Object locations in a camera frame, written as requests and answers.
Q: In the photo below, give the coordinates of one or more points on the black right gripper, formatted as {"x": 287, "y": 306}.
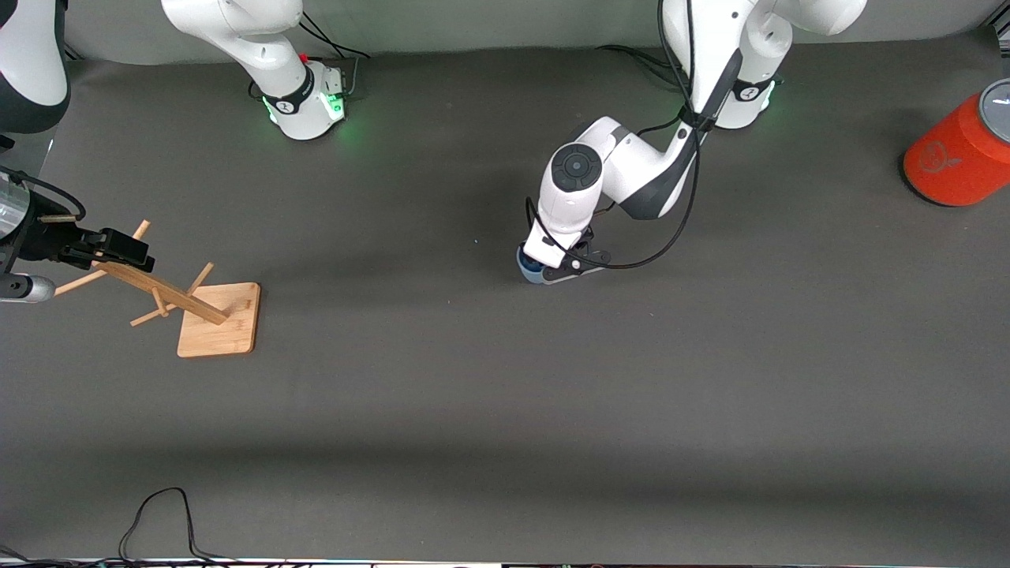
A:
{"x": 41, "y": 241}

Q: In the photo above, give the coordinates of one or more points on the light blue cup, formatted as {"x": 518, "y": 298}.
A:
{"x": 530, "y": 272}

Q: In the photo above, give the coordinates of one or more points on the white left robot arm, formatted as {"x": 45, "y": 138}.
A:
{"x": 631, "y": 170}

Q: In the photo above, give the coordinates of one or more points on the wooden cup rack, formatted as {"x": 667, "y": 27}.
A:
{"x": 221, "y": 323}

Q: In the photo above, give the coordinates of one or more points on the dark grey table mat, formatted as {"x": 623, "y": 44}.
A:
{"x": 505, "y": 394}

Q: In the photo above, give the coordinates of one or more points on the orange cylinder can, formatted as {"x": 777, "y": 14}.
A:
{"x": 955, "y": 166}

